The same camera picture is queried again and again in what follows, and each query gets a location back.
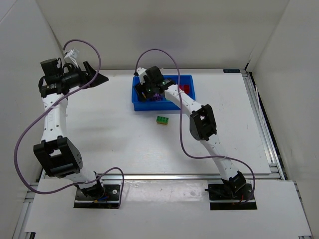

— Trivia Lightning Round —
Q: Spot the purple curved lego brick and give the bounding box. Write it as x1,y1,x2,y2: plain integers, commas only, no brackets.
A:
152,93,163,102

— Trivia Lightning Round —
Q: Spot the red oval lego brick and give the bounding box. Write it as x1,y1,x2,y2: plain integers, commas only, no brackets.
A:
180,84,190,94

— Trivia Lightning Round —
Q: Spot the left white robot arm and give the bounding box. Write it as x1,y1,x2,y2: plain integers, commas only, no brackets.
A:
33,58,108,199

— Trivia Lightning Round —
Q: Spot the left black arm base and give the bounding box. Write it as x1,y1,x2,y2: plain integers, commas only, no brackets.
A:
73,180,122,209

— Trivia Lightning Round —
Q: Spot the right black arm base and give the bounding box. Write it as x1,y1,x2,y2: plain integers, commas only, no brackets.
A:
205,183,257,211

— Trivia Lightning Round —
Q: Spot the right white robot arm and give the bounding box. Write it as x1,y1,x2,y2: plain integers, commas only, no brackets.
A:
134,66,247,197

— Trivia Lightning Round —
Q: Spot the blue divided plastic bin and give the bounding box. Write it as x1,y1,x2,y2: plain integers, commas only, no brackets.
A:
131,74,196,112

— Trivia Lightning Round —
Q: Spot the green flat lego plate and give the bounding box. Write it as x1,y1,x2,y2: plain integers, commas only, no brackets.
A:
156,116,169,125

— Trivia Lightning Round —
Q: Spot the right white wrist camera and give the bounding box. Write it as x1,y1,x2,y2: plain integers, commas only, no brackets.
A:
134,67,148,85

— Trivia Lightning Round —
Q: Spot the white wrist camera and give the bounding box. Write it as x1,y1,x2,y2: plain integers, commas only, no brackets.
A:
134,67,148,85
64,48,79,68

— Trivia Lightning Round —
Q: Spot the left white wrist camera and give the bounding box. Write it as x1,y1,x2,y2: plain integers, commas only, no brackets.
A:
64,48,79,68

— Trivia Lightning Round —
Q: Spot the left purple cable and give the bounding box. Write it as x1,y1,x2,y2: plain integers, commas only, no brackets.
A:
13,39,125,209

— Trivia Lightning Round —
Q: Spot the aluminium front rail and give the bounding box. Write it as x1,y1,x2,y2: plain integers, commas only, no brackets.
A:
94,173,287,180

